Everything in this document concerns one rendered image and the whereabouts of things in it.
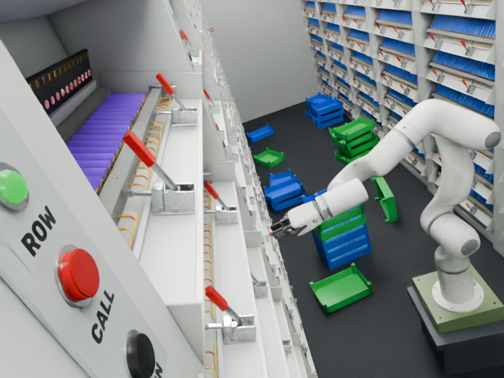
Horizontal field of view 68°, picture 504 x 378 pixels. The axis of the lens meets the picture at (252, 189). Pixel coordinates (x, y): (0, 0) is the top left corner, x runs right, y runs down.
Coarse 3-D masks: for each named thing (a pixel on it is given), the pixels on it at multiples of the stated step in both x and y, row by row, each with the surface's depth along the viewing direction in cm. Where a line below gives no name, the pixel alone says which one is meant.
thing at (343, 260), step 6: (318, 252) 253; (354, 252) 237; (360, 252) 238; (366, 252) 239; (324, 258) 241; (342, 258) 236; (348, 258) 237; (354, 258) 239; (330, 264) 236; (336, 264) 237; (342, 264) 238
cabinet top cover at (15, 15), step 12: (0, 0) 31; (12, 0) 34; (24, 0) 37; (36, 0) 40; (48, 0) 44; (60, 0) 48; (72, 0) 54; (84, 0) 62; (0, 12) 39; (12, 12) 42; (24, 12) 47; (36, 12) 52; (48, 12) 59
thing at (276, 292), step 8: (272, 288) 101; (280, 288) 101; (272, 296) 102; (280, 296) 102; (280, 304) 102; (280, 312) 99; (280, 320) 97; (280, 328) 95; (288, 328) 95; (280, 336) 93; (288, 336) 93; (288, 344) 90; (288, 352) 88; (288, 360) 87; (296, 360) 87; (288, 368) 85; (296, 368) 85; (296, 376) 83
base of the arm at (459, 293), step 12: (444, 276) 146; (456, 276) 143; (468, 276) 144; (444, 288) 150; (456, 288) 146; (468, 288) 147; (480, 288) 153; (444, 300) 155; (456, 300) 150; (468, 300) 150; (480, 300) 149; (456, 312) 149
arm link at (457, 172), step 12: (444, 144) 126; (456, 144) 125; (444, 156) 126; (456, 156) 124; (468, 156) 125; (444, 168) 127; (456, 168) 123; (468, 168) 123; (444, 180) 128; (456, 180) 124; (468, 180) 124; (444, 192) 129; (456, 192) 126; (468, 192) 127; (432, 204) 136; (444, 204) 132; (432, 216) 139
